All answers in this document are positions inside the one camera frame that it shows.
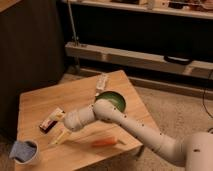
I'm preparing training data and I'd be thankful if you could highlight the black cable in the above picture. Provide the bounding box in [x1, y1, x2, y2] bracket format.
[201, 69, 213, 120]

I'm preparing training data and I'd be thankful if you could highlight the wooden table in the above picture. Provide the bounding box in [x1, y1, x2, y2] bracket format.
[15, 76, 141, 171]

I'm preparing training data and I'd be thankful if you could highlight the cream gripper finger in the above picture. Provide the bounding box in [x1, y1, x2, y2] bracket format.
[58, 131, 71, 144]
[50, 132, 64, 146]

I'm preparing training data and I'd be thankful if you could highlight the white remote control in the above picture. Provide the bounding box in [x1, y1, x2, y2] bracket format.
[96, 74, 108, 93]

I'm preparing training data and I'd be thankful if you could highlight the orange carrot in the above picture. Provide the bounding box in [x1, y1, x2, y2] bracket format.
[91, 137, 124, 147]

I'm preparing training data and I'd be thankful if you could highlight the blue cloth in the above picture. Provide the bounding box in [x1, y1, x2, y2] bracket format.
[9, 141, 37, 162]

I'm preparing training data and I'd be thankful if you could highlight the green ceramic bowl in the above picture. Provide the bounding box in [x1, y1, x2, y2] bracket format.
[95, 91, 126, 112]

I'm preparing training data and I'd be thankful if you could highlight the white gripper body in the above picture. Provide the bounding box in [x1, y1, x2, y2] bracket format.
[63, 113, 83, 132]

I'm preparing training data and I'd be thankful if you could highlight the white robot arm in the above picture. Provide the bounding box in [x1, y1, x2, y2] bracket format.
[50, 99, 213, 171]

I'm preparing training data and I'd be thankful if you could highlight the black handle on beam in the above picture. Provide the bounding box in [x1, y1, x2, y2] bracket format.
[164, 56, 193, 65]

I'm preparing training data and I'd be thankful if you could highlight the white ceramic cup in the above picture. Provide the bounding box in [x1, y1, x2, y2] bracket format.
[10, 140, 40, 165]

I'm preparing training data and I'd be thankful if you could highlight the wooden shelf beam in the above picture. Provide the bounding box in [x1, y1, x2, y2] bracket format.
[65, 42, 213, 78]

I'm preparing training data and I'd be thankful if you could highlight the black and white box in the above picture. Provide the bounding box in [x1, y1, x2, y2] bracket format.
[39, 108, 65, 133]

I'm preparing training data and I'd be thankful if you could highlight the metal pole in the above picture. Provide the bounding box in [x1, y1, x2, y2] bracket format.
[67, 0, 80, 73]

